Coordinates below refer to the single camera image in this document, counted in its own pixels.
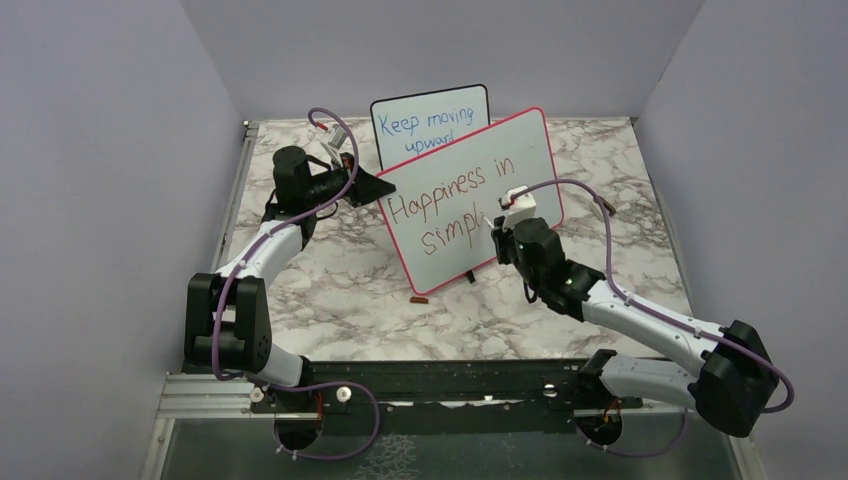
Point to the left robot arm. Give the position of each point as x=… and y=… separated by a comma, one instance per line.
x=227, y=326

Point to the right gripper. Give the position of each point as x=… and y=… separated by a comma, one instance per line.
x=502, y=236

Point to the small white eraser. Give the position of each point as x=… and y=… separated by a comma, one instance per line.
x=610, y=209

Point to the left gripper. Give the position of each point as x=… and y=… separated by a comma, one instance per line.
x=366, y=188

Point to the black mounting rail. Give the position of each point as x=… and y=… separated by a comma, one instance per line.
x=356, y=399

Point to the black framed whiteboard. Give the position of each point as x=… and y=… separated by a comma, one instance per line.
x=410, y=125

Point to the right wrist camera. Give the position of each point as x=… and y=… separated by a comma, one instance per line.
x=517, y=204

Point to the pink framed whiteboard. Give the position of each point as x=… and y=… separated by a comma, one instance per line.
x=438, y=216

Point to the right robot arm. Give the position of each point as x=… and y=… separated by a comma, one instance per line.
x=721, y=372

